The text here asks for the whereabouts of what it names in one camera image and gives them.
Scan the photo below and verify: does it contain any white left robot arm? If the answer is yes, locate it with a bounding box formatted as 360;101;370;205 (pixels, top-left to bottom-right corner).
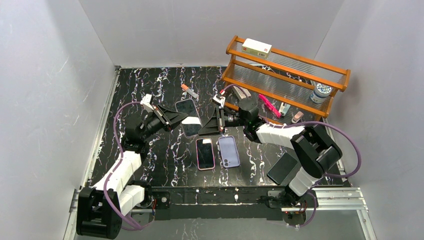
76;103;188;240

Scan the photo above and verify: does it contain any orange wooden shelf rack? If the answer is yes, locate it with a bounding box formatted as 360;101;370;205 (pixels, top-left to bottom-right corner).
221;35;351;121

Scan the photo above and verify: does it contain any small grey box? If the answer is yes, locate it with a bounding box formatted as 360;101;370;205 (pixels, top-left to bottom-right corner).
231;85;252;102

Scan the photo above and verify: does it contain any orange grey marker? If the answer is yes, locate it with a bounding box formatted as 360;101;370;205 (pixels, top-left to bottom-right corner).
181;84;199;99

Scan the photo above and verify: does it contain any small pink white item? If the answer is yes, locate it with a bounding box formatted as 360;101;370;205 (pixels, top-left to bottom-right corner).
291;111;304;124

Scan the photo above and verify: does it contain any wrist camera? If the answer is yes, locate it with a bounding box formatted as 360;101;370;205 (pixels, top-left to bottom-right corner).
212;93;226;109
140;94;155;113

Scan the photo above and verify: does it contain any white green stapler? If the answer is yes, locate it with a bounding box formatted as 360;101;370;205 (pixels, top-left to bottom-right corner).
278;102;291;117

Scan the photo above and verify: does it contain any white blue round jar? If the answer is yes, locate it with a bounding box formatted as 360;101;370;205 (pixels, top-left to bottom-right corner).
310;83;333;104

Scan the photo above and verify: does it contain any pink utility knife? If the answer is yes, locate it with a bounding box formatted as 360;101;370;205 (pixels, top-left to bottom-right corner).
258;94;282;118

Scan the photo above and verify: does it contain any dark teal phone case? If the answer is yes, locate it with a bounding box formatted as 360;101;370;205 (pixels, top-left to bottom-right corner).
266;153;298;185

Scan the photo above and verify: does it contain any white red carton box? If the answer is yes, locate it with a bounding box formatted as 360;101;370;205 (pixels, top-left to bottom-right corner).
241;38;272;59

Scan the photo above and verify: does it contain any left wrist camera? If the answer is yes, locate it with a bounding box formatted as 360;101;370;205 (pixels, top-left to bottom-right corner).
140;94;155;113

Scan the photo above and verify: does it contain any black screen smartphone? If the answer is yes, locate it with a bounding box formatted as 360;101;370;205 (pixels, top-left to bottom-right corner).
196;138;215;170

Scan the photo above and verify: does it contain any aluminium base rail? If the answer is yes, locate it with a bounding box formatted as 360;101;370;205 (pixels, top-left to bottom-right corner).
67;187;369;213

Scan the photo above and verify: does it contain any pink phone case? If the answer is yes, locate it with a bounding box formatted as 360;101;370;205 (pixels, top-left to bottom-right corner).
195;137;217;172

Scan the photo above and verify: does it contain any lavender phone case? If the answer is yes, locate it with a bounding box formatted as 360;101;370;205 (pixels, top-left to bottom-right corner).
218;136;241;169

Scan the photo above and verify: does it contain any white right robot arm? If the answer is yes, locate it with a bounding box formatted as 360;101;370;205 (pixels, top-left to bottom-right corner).
198;98;343;204

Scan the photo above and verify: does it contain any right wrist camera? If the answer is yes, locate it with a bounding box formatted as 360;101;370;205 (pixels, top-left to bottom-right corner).
212;93;226;109

